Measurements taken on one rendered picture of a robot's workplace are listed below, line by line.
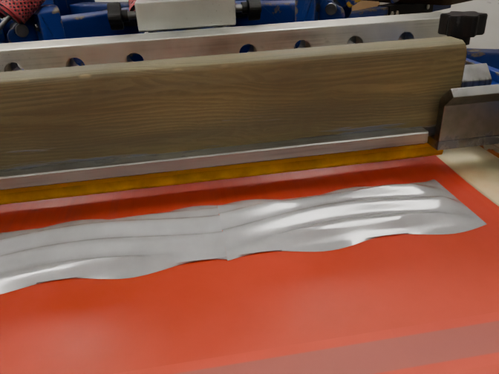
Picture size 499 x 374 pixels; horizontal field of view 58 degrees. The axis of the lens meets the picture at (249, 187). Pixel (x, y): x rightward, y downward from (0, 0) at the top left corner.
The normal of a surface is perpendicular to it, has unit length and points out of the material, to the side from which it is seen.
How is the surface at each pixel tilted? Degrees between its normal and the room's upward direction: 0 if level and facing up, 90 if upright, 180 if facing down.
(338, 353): 0
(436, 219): 32
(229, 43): 90
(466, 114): 90
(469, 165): 0
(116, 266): 43
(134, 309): 0
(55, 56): 90
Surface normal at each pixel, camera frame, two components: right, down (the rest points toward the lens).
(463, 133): 0.16, 0.46
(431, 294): -0.04, -0.88
